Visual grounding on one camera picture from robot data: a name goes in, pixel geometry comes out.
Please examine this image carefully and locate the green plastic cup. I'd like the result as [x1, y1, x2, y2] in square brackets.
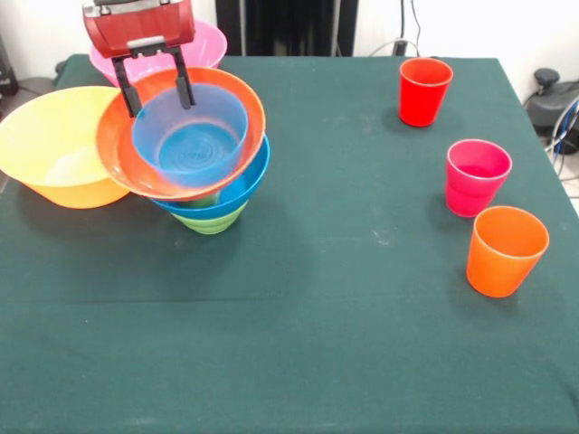
[183, 192, 222, 209]

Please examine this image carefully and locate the magenta plastic cup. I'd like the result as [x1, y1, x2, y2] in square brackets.
[444, 138, 514, 219]

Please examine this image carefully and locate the black wall power cable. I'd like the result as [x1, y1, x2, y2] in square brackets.
[368, 0, 424, 58]

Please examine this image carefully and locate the large pink plastic bowl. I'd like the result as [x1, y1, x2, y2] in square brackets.
[89, 17, 229, 89]

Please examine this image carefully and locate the orange plastic cup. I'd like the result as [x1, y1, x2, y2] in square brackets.
[466, 205, 551, 298]

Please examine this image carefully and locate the small ringed blue bowl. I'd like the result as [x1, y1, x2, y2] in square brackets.
[131, 85, 250, 187]

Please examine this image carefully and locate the large smooth blue bowl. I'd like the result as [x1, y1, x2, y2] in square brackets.
[151, 133, 271, 220]

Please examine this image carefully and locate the tangle of cables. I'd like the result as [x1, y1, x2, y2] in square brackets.
[545, 101, 579, 182]

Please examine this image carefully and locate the red plastic cup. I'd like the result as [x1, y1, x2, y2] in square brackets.
[398, 56, 455, 128]

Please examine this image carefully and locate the orange-red plastic bowl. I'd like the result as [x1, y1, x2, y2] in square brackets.
[95, 66, 267, 203]

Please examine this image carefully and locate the dark green tablecloth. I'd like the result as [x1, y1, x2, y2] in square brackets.
[0, 53, 579, 434]

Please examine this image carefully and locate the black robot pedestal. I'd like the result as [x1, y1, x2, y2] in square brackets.
[215, 0, 358, 57]

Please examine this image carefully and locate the large yellow-orange plastic bowl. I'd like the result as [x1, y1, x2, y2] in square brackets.
[0, 85, 132, 210]

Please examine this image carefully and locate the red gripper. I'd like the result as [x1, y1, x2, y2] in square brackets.
[81, 0, 197, 118]

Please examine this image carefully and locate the small green plastic bowl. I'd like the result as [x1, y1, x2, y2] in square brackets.
[170, 200, 249, 235]

